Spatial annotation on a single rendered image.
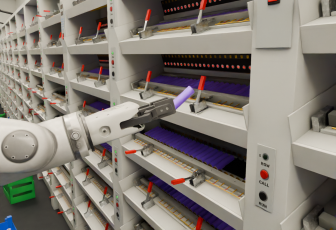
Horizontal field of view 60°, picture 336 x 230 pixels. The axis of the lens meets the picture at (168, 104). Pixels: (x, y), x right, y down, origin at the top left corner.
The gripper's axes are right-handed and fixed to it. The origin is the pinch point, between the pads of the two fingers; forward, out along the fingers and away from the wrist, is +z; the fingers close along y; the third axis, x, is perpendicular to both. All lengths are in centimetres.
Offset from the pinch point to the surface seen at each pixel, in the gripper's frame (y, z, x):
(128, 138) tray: 53, -1, 17
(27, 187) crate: 222, -75, 70
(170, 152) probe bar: 28.0, 6.8, 19.1
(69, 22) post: 117, -5, -41
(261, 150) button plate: -10.6, 13.3, 11.6
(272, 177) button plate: -12.7, 12.8, 16.1
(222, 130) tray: 0.4, 11.8, 8.9
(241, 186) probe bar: 0.4, 13.2, 23.0
